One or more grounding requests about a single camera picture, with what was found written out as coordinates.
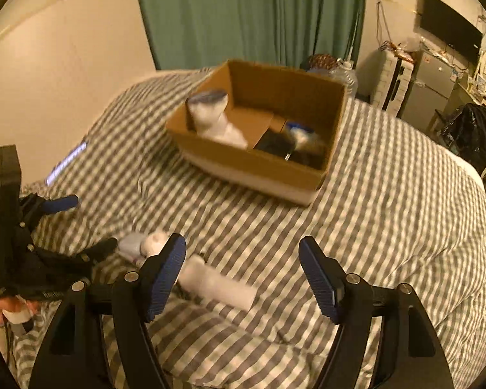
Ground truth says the glowing light strip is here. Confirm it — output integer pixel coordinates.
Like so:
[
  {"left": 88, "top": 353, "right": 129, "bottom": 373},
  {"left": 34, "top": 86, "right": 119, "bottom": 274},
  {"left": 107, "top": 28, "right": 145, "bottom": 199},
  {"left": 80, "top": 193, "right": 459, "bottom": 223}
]
[{"left": 45, "top": 142, "right": 89, "bottom": 187}]

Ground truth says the white sock with blue cuff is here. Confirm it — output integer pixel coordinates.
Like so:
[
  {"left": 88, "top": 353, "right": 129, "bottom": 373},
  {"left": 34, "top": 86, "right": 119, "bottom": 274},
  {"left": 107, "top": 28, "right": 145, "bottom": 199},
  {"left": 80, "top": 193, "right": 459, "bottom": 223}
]
[{"left": 186, "top": 90, "right": 249, "bottom": 149}]

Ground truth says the green curtain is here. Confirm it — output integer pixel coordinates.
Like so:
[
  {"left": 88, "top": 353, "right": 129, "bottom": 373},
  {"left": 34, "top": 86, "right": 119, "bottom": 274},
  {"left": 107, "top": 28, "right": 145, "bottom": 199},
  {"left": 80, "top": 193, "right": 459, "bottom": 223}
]
[{"left": 130, "top": 0, "right": 367, "bottom": 72}]

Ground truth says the clear plastic water jug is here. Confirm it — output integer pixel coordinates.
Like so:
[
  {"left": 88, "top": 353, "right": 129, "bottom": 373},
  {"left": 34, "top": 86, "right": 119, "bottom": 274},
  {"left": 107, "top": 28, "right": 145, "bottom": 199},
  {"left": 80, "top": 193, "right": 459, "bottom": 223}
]
[{"left": 328, "top": 65, "right": 359, "bottom": 99}]

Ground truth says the cardboard box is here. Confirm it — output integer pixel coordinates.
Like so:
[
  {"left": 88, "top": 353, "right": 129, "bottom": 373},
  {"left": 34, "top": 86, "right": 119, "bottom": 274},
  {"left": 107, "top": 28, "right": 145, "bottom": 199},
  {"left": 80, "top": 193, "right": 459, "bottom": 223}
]
[{"left": 165, "top": 60, "right": 348, "bottom": 207}]

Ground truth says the black clothes pile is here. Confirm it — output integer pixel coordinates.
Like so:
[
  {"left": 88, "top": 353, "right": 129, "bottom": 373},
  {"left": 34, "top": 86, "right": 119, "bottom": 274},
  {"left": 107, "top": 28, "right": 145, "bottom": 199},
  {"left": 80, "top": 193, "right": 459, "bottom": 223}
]
[{"left": 441, "top": 103, "right": 486, "bottom": 168}]

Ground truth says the white sock with grey toe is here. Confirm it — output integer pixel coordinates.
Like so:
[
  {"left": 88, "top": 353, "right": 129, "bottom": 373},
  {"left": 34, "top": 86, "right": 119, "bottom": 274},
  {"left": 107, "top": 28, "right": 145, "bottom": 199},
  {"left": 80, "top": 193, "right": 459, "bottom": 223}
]
[{"left": 119, "top": 231, "right": 258, "bottom": 312}]

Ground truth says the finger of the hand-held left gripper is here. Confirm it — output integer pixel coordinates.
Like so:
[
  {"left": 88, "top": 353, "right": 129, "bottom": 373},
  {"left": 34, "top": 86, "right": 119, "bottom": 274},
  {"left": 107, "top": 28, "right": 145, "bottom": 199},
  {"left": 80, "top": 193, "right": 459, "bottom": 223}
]
[
  {"left": 21, "top": 194, "right": 80, "bottom": 231},
  {"left": 33, "top": 237, "right": 118, "bottom": 270}
]

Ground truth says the brown patterned bag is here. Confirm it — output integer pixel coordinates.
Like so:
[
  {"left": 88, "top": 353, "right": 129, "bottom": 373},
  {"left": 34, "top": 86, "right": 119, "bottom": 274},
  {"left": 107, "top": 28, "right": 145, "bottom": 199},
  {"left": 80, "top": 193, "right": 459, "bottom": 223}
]
[{"left": 308, "top": 53, "right": 341, "bottom": 72}]

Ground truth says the black wall television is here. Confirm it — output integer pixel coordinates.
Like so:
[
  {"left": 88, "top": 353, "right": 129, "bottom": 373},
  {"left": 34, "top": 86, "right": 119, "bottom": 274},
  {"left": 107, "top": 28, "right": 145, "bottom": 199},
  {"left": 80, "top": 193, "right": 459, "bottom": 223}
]
[{"left": 419, "top": 0, "right": 484, "bottom": 65}]

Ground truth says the grey refrigerator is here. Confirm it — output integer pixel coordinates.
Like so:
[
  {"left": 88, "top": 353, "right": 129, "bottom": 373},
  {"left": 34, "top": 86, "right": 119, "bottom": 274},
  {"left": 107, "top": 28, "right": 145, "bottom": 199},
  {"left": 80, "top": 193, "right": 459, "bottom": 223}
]
[{"left": 399, "top": 51, "right": 461, "bottom": 130}]

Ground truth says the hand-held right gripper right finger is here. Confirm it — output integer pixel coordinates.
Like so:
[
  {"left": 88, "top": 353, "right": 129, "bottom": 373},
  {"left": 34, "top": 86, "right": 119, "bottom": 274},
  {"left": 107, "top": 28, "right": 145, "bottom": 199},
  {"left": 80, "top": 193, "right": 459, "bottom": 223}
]
[{"left": 299, "top": 236, "right": 456, "bottom": 389}]

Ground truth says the white suitcase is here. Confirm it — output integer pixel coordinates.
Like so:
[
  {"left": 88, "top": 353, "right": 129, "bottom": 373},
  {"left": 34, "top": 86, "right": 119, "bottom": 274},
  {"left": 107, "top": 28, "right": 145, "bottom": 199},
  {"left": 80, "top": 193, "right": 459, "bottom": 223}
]
[{"left": 370, "top": 51, "right": 414, "bottom": 112}]

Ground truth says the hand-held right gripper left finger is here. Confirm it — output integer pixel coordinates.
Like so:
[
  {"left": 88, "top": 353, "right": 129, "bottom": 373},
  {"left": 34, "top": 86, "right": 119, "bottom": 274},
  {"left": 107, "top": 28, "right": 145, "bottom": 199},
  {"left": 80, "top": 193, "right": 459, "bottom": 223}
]
[{"left": 28, "top": 233, "right": 187, "bottom": 389}]

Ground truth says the grey checked blanket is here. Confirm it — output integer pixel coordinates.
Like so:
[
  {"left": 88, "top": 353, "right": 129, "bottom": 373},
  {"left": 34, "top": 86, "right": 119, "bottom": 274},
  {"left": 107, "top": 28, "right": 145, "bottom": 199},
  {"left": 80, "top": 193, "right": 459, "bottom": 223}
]
[{"left": 8, "top": 67, "right": 486, "bottom": 389}]

